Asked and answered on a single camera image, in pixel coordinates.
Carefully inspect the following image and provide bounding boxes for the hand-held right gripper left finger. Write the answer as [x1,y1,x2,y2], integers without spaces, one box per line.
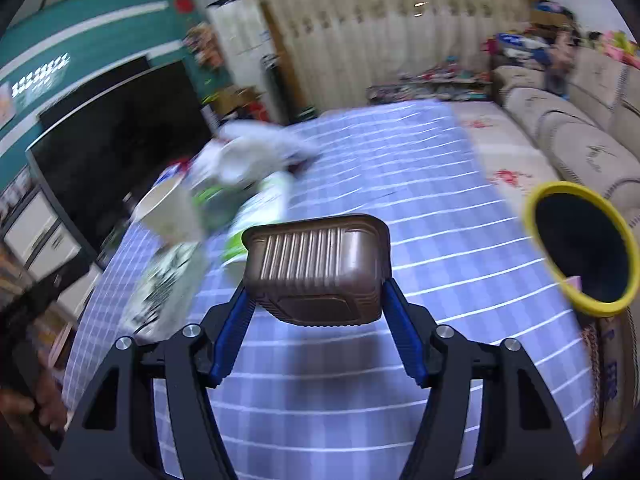
[52,280,256,480]

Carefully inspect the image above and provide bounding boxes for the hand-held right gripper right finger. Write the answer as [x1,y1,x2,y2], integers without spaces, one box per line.
[382,276,586,480]

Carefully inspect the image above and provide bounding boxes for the brown ribbed plastic tray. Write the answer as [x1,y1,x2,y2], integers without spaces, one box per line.
[241,214,392,327]

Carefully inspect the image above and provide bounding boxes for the green white packet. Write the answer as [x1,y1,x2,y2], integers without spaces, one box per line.
[225,172,293,281]

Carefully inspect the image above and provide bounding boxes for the white paper towel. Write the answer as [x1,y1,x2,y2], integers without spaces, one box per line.
[210,120,321,186]

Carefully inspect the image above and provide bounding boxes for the yellow-rimmed trash bin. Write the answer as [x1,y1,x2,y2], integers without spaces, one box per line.
[522,181,640,318]

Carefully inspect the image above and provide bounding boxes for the person's left hand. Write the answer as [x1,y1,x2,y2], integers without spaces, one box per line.
[0,382,68,431]

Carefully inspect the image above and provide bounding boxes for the white drawer unit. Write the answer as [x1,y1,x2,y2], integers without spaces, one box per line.
[0,185,83,283]

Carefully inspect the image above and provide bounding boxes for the white printed carton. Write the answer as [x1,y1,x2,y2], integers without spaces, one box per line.
[122,245,208,341]

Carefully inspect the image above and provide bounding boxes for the white paper cup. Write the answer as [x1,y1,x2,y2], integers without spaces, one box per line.
[132,177,206,247]

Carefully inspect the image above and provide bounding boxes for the blue checked tablecloth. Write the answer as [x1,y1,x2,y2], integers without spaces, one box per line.
[62,100,598,480]

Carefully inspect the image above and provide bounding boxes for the large black television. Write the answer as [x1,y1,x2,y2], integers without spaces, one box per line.
[25,57,213,256]

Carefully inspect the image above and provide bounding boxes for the floral floor mattress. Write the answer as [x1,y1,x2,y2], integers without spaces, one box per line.
[452,100,566,196]

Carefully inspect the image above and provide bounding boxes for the printed cardboard box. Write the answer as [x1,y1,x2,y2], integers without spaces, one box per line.
[582,307,640,456]

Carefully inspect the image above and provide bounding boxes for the grey tower fan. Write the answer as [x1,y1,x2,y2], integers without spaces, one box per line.
[262,55,290,122]

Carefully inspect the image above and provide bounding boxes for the row of toys and books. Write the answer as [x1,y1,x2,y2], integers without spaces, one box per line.
[367,62,493,103]

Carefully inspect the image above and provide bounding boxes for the beige embroidered sofa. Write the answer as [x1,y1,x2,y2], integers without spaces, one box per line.
[492,45,640,241]

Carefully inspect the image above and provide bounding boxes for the hanging flower decoration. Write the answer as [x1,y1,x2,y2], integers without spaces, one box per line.
[185,22,226,70]

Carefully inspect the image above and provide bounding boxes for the white standing air conditioner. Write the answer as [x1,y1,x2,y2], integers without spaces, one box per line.
[207,0,281,111]

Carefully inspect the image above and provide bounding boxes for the beige patterned curtain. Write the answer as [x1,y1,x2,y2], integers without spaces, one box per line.
[247,0,538,116]

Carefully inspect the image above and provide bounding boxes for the pile of plush toys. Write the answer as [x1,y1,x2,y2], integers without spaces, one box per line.
[482,0,640,73]

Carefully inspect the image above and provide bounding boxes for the framed wall picture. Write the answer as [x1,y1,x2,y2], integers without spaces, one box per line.
[0,80,16,126]

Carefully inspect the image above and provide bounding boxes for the black wall-mounted panel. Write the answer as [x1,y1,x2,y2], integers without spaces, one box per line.
[39,54,151,128]

